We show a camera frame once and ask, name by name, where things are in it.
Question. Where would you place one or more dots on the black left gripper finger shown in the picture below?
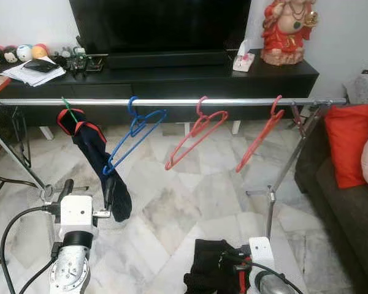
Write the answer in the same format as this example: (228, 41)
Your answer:
(110, 193)
(67, 190)

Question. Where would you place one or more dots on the blue plastic hanger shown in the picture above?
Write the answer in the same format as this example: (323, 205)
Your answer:
(134, 122)

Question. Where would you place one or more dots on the black shirt red trim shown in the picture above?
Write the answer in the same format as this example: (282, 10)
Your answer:
(208, 269)

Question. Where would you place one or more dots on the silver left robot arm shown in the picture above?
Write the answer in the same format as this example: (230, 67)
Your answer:
(70, 269)

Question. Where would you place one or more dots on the green plastic hanger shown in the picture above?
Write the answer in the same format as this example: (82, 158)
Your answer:
(67, 107)

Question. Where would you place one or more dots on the red plastic hanger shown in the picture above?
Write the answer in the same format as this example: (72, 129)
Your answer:
(260, 138)
(199, 125)

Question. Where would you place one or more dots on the navy shirt red collar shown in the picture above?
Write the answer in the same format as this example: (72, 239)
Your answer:
(98, 159)

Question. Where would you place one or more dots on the dark grey fabric sofa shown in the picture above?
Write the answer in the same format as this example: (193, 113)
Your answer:
(349, 245)

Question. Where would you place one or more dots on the silver metal clothes rack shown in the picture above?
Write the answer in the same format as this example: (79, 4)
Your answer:
(172, 101)

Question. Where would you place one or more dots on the grey lace cloth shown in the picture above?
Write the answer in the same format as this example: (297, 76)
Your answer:
(363, 90)

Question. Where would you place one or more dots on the white paper stack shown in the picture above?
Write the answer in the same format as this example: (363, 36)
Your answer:
(27, 76)

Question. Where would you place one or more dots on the black wallet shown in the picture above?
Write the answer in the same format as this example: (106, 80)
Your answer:
(42, 65)

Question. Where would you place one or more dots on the orange round plush toy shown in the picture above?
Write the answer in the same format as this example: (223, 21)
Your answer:
(40, 51)

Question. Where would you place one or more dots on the white round plush toy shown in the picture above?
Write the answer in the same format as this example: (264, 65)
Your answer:
(24, 52)

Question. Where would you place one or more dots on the black soundbar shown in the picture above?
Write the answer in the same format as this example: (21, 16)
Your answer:
(168, 59)

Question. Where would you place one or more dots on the black round plush toy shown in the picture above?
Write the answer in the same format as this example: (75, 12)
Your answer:
(8, 55)

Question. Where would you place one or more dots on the black flat television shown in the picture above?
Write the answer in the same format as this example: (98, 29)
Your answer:
(159, 24)

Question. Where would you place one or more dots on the white pink tissue box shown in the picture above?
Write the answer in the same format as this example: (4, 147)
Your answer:
(243, 61)

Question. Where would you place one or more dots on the red laughing buddha statue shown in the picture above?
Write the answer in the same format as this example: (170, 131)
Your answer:
(285, 40)

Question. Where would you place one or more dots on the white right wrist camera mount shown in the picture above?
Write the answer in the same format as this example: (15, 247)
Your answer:
(262, 251)

